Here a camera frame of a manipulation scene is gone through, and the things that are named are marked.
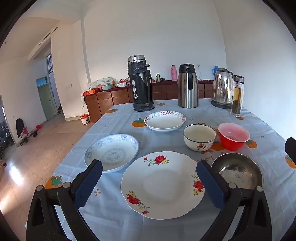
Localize white enamel bowl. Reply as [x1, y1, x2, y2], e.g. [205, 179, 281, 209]
[183, 124, 216, 152]

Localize green door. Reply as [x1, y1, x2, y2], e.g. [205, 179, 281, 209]
[36, 77, 57, 121]

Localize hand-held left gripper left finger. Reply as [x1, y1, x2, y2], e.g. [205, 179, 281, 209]
[26, 159, 103, 241]

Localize chair with black cloth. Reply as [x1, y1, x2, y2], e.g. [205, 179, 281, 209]
[16, 118, 31, 143]

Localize window grille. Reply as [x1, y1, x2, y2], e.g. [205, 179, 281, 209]
[47, 53, 55, 75]

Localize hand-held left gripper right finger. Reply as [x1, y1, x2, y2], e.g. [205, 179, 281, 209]
[196, 160, 273, 241]

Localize white plate with red flowers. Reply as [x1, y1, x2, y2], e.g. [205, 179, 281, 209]
[121, 151, 206, 220]

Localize red plastic bowl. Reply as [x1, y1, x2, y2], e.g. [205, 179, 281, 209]
[218, 122, 250, 151]

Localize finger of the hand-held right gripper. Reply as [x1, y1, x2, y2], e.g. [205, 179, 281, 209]
[285, 137, 296, 163]

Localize white plate with blue pattern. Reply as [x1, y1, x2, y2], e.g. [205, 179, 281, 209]
[84, 134, 139, 173]

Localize pile of cloths and bags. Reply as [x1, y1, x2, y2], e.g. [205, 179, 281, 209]
[87, 77, 117, 90]

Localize glass tea bottle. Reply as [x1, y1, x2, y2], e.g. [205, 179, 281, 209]
[230, 75, 245, 117]

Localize steel carafe with black handle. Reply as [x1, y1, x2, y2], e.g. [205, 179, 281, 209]
[177, 64, 199, 108]

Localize black thermos flask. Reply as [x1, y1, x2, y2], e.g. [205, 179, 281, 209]
[128, 55, 155, 112]

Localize stainless steel bowl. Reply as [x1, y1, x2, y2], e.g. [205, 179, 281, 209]
[211, 153, 264, 189]

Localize long tube lamp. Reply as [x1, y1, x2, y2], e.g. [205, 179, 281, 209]
[39, 26, 59, 45]

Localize dark clutter in doorway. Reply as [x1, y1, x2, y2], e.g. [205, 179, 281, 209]
[0, 120, 14, 151]

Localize brown wooden cabinet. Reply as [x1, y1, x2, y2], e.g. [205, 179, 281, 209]
[83, 80, 215, 124]

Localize steel electric kettle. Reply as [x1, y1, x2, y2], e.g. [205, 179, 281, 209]
[211, 68, 234, 109]

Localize light blue persimmon tablecloth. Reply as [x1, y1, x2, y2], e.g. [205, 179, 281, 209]
[45, 98, 296, 241]

